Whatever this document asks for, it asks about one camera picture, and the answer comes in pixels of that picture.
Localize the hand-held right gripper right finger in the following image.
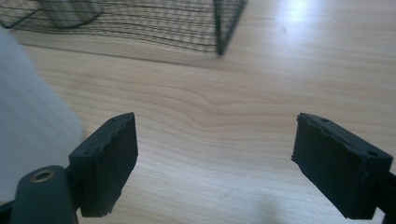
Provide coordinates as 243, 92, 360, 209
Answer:
290, 112, 394, 220

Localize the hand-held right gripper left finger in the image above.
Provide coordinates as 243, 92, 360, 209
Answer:
68, 112, 139, 218

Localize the white cup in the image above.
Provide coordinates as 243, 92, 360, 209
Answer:
0, 26, 84, 203

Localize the black wire mesh basket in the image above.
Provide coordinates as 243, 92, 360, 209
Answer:
0, 0, 249, 57

